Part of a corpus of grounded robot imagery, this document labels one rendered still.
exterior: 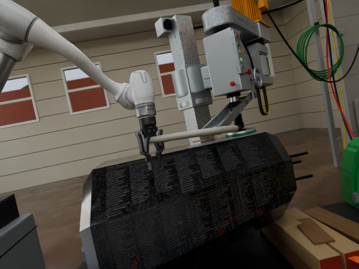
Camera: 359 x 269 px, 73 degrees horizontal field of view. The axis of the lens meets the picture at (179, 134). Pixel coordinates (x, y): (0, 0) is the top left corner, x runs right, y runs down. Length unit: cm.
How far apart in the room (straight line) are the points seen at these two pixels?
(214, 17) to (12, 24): 118
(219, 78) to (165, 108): 610
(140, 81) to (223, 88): 79
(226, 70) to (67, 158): 698
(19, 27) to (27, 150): 761
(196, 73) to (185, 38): 38
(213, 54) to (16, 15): 117
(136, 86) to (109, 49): 713
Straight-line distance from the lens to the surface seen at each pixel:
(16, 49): 124
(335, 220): 216
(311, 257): 157
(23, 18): 110
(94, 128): 794
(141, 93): 108
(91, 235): 140
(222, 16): 180
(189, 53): 252
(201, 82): 240
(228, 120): 153
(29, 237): 116
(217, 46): 179
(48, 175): 848
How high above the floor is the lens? 104
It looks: 3 degrees down
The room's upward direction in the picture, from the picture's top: 11 degrees counter-clockwise
